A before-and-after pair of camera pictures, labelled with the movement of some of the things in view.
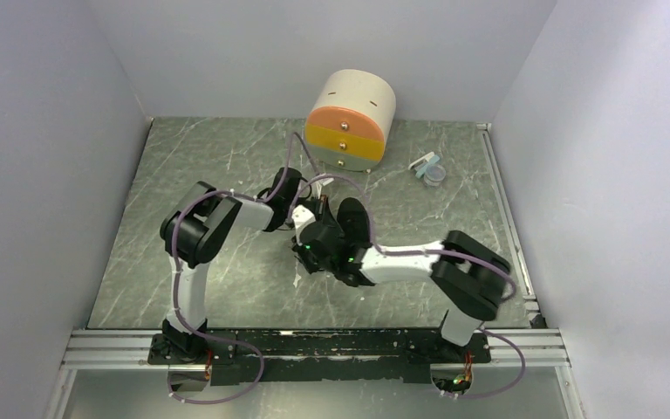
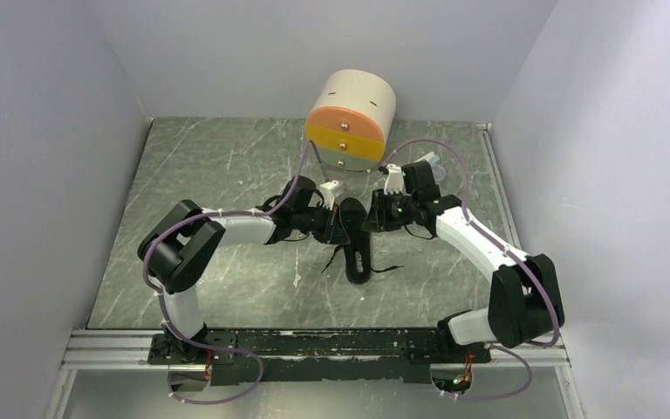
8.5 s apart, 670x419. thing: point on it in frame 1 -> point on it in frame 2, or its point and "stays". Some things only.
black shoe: x=353 y=221 stays
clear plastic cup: x=427 y=168 stays
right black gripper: x=298 y=247 -> x=378 y=218
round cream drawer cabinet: x=348 y=125 stays
